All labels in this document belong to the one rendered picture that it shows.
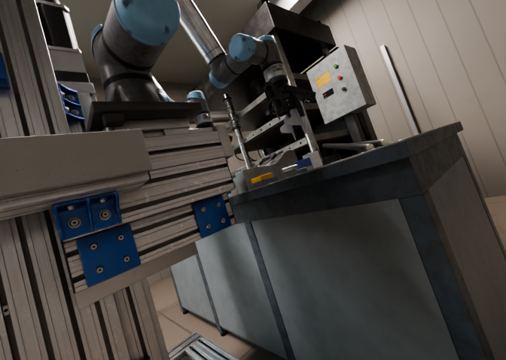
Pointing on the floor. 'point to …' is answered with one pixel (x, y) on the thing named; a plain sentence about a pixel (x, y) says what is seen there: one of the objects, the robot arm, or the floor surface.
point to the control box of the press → (342, 90)
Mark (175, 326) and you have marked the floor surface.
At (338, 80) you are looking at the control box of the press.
